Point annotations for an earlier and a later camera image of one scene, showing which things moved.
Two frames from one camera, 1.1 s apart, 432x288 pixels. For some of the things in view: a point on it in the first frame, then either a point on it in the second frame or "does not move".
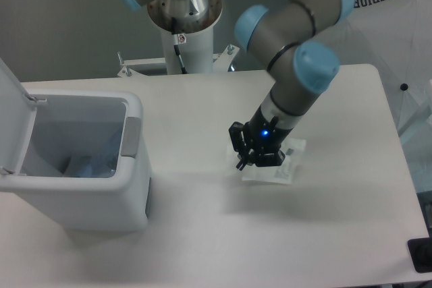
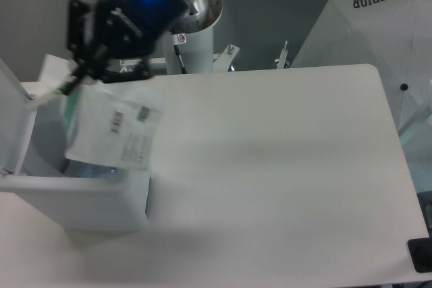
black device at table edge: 420,253 does not move
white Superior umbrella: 389,26 does not move
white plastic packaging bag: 292,150 to 115,124
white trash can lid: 17,112 does not move
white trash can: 84,160 does not move
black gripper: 262,137 to 132,17
